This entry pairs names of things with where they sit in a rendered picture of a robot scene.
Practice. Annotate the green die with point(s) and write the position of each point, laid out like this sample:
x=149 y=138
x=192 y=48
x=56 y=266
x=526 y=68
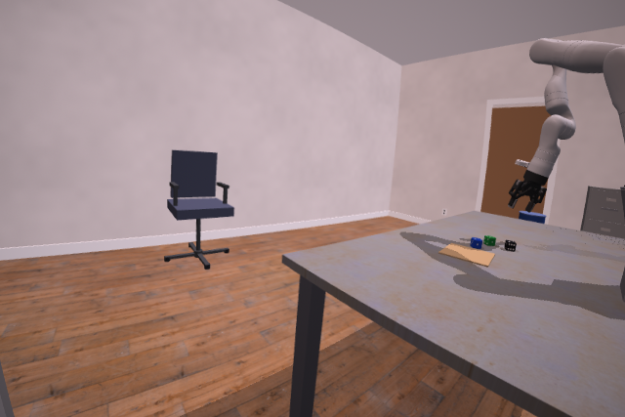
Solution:
x=489 y=240

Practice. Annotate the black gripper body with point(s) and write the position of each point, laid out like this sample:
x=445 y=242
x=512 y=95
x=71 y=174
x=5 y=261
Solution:
x=531 y=180

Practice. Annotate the peach flat square mat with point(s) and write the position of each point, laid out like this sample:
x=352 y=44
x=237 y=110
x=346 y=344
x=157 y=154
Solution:
x=467 y=254

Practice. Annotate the blue die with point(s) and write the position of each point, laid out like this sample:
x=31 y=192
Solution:
x=476 y=242

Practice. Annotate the black die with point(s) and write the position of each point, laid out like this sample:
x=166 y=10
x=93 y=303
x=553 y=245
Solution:
x=510 y=245

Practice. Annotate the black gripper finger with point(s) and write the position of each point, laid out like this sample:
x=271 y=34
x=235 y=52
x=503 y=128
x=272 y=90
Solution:
x=517 y=193
x=532 y=202

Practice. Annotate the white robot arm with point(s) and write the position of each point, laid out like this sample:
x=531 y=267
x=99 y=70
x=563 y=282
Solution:
x=579 y=56

